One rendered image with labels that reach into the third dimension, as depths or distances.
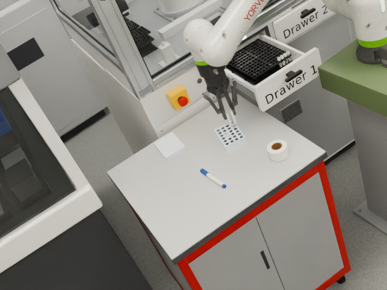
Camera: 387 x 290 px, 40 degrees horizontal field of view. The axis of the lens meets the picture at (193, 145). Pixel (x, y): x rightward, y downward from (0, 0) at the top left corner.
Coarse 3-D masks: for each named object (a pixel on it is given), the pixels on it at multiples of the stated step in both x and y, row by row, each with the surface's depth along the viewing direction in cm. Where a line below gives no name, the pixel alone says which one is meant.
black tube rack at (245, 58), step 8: (256, 40) 218; (248, 48) 216; (256, 48) 213; (264, 48) 211; (272, 48) 209; (240, 56) 213; (248, 56) 211; (256, 56) 209; (264, 56) 207; (272, 56) 205; (232, 64) 211; (240, 64) 209; (248, 64) 207; (256, 64) 204; (264, 64) 202; (232, 72) 218; (240, 72) 210; (248, 72) 202; (256, 72) 200; (272, 72) 202; (248, 80) 204; (256, 80) 201
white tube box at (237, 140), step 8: (232, 120) 200; (216, 128) 200; (224, 128) 199; (232, 128) 197; (224, 136) 195; (232, 136) 194; (240, 136) 192; (224, 144) 192; (232, 144) 191; (240, 144) 192
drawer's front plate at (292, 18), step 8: (312, 0) 222; (320, 0) 224; (296, 8) 221; (304, 8) 221; (320, 8) 226; (288, 16) 219; (296, 16) 221; (312, 16) 225; (320, 16) 227; (280, 24) 219; (288, 24) 221; (296, 24) 223; (312, 24) 227; (280, 32) 221; (288, 32) 223; (296, 32) 225; (280, 40) 223; (288, 40) 225
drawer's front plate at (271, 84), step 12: (312, 48) 195; (300, 60) 192; (312, 60) 195; (276, 72) 191; (312, 72) 198; (264, 84) 189; (276, 84) 192; (288, 84) 194; (300, 84) 197; (264, 96) 191; (264, 108) 194
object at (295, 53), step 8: (248, 40) 221; (264, 40) 221; (272, 40) 215; (240, 48) 221; (280, 48) 213; (288, 48) 207; (296, 56) 205; (240, 80) 201; (240, 88) 205; (248, 88) 198
